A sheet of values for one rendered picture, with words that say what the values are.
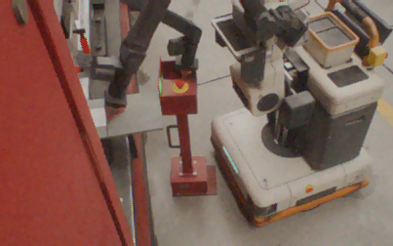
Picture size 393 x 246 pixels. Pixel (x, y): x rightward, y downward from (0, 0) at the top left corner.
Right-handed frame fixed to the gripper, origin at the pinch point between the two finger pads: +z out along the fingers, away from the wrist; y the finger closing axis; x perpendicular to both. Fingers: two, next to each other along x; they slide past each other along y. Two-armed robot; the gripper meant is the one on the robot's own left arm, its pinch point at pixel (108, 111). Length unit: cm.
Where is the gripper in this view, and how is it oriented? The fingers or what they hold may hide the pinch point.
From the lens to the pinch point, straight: 148.2
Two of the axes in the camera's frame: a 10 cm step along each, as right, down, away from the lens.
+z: -4.0, 6.8, 6.2
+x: 9.0, 1.6, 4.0
